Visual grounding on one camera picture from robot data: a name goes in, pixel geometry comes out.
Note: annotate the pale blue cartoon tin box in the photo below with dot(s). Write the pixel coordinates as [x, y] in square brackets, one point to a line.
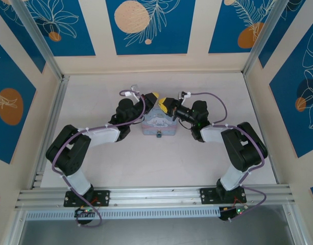
[158, 122]

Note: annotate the small blue padlock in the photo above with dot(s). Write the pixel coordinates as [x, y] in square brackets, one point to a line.
[159, 134]

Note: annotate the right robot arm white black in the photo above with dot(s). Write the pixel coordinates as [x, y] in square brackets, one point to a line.
[212, 134]

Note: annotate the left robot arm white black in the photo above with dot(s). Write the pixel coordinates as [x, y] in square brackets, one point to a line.
[102, 135]

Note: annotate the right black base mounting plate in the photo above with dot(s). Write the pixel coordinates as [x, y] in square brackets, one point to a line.
[207, 196]

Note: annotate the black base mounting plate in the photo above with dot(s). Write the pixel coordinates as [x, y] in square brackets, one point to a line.
[207, 196]
[105, 197]

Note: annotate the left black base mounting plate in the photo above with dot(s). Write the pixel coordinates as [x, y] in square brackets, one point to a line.
[105, 197]

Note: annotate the right controller circuit board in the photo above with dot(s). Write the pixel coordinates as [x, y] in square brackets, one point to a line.
[235, 211]

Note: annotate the controller circuit board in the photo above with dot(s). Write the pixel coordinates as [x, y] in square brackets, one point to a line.
[84, 210]
[235, 211]

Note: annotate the left controller circuit board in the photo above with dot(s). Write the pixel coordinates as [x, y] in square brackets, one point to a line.
[84, 210]

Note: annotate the aluminium table side rail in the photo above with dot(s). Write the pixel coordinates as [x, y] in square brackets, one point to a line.
[256, 109]
[54, 114]

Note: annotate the aluminium base rail beam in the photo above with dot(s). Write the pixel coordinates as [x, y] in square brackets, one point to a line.
[156, 196]

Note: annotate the aluminium frame corner post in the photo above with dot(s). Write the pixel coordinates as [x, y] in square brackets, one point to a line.
[38, 38]
[264, 38]

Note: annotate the aluminium front frame bar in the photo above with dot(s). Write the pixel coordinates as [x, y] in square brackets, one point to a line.
[295, 224]
[17, 229]

